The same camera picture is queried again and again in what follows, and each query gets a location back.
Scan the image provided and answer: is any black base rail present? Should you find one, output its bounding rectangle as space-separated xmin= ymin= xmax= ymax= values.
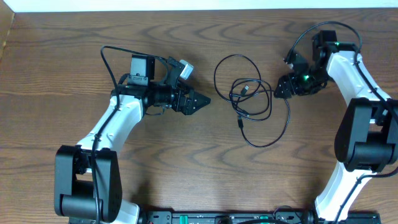
xmin=68 ymin=209 xmax=382 ymax=224

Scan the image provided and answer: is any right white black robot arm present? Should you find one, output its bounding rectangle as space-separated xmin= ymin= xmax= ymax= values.
xmin=274 ymin=30 xmax=397 ymax=223

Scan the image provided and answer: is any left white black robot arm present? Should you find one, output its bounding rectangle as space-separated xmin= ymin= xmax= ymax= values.
xmin=54 ymin=54 xmax=211 ymax=223

